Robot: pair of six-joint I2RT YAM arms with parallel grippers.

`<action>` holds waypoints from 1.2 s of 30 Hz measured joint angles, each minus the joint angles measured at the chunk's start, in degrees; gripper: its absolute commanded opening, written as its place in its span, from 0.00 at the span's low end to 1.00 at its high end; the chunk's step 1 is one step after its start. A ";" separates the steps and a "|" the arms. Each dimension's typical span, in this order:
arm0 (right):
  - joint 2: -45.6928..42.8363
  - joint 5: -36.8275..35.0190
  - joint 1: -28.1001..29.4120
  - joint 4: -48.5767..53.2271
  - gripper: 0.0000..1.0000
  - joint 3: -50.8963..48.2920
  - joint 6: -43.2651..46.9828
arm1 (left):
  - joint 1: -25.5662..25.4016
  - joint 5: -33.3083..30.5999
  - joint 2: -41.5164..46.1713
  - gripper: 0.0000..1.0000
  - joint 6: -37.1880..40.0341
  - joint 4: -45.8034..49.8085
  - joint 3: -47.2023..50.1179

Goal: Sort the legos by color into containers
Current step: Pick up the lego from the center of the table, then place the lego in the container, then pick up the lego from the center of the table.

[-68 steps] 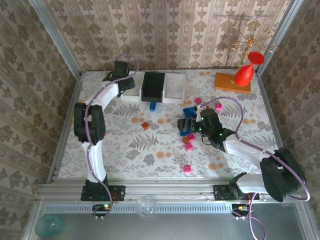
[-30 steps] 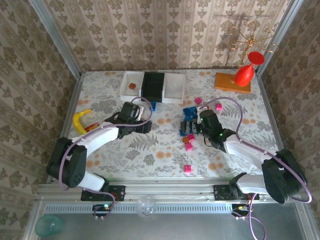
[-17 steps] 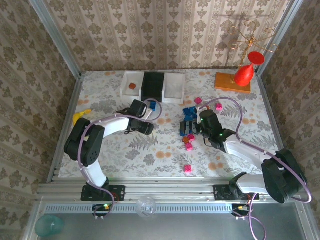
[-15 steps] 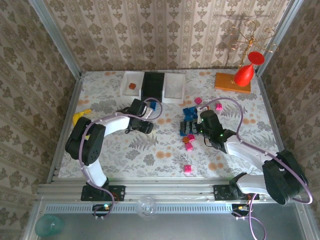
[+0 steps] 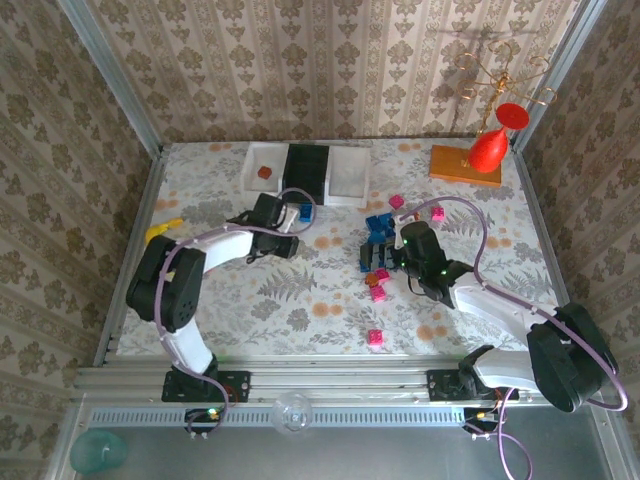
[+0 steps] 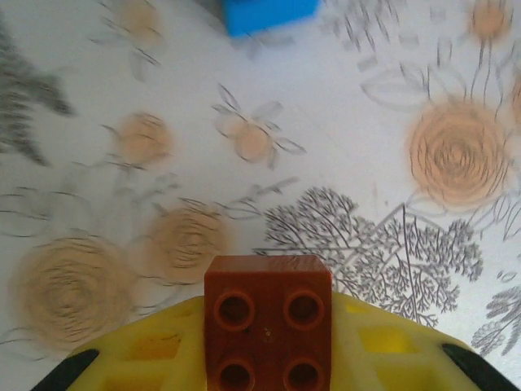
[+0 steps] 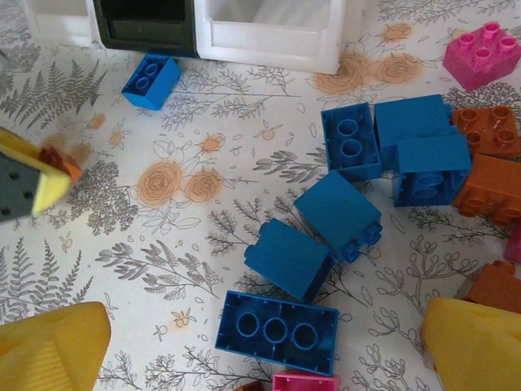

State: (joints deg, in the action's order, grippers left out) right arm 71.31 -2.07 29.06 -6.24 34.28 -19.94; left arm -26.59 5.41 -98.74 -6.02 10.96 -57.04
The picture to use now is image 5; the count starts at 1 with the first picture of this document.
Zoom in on clear glass globe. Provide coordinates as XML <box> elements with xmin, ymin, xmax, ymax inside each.
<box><xmin>272</xmin><ymin>391</ymin><xmax>314</xmax><ymax>436</ymax></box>

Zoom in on red plastic wine glass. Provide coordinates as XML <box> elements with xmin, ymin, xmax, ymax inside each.
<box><xmin>468</xmin><ymin>102</ymin><xmax>531</xmax><ymax>175</ymax></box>

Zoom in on floral patterned table cloth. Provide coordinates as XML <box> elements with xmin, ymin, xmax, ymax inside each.
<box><xmin>107</xmin><ymin>139</ymin><xmax>574</xmax><ymax>357</ymax></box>

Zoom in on long aluminium base rail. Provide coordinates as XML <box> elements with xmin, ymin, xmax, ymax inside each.
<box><xmin>74</xmin><ymin>355</ymin><xmax>609</xmax><ymax>404</ymax></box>

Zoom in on aluminium side rail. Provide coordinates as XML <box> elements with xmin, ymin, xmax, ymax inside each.
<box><xmin>92</xmin><ymin>147</ymin><xmax>169</xmax><ymax>369</ymax></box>
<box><xmin>513</xmin><ymin>149</ymin><xmax>572</xmax><ymax>312</ymax></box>

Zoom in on aluminium frame post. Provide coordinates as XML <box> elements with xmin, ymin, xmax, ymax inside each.
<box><xmin>55</xmin><ymin>0</ymin><xmax>165</xmax><ymax>159</ymax></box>
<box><xmin>513</xmin><ymin>0</ymin><xmax>609</xmax><ymax>154</ymax></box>

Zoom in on teal plastic cup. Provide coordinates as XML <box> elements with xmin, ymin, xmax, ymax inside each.
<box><xmin>68</xmin><ymin>428</ymin><xmax>129</xmax><ymax>474</ymax></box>

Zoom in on black container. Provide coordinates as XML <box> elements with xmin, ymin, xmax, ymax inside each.
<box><xmin>281</xmin><ymin>143</ymin><xmax>332</xmax><ymax>205</ymax></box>

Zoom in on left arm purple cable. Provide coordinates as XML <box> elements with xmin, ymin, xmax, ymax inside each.
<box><xmin>157</xmin><ymin>187</ymin><xmax>319</xmax><ymax>437</ymax></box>

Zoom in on white container with orange legos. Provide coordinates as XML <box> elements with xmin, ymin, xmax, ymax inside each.
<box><xmin>241</xmin><ymin>142</ymin><xmax>290</xmax><ymax>194</ymax></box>

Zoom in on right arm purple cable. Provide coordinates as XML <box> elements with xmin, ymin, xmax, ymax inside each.
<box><xmin>397</xmin><ymin>195</ymin><xmax>630</xmax><ymax>480</ymax></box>

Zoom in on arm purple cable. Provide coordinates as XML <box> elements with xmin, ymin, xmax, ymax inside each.
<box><xmin>397</xmin><ymin>195</ymin><xmax>630</xmax><ymax>480</ymax></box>
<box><xmin>157</xmin><ymin>187</ymin><xmax>319</xmax><ymax>437</ymax></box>

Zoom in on white container with pink legos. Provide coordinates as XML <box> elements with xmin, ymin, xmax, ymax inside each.
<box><xmin>323</xmin><ymin>146</ymin><xmax>372</xmax><ymax>209</ymax></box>

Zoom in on small black circuit board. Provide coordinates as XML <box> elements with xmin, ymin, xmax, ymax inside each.
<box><xmin>462</xmin><ymin>407</ymin><xmax>501</xmax><ymax>437</ymax></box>
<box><xmin>184</xmin><ymin>407</ymin><xmax>224</xmax><ymax>436</ymax></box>

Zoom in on grey slotted cable duct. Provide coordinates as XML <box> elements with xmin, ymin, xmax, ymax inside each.
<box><xmin>87</xmin><ymin>405</ymin><xmax>469</xmax><ymax>427</ymax></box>

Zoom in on red balloon ornament stand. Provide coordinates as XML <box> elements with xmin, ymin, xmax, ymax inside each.
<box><xmin>428</xmin><ymin>39</ymin><xmax>559</xmax><ymax>189</ymax></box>

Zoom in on yellow toy banana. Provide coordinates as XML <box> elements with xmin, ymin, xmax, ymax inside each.
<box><xmin>144</xmin><ymin>218</ymin><xmax>184</xmax><ymax>244</ymax></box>

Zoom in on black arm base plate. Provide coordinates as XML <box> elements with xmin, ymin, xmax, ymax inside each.
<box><xmin>161</xmin><ymin>368</ymin><xmax>252</xmax><ymax>404</ymax></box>
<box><xmin>426</xmin><ymin>368</ymin><xmax>520</xmax><ymax>402</ymax></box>

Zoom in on grey metal shelf plate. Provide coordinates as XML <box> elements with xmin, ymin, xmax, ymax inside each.
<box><xmin>49</xmin><ymin>392</ymin><xmax>634</xmax><ymax>480</ymax></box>

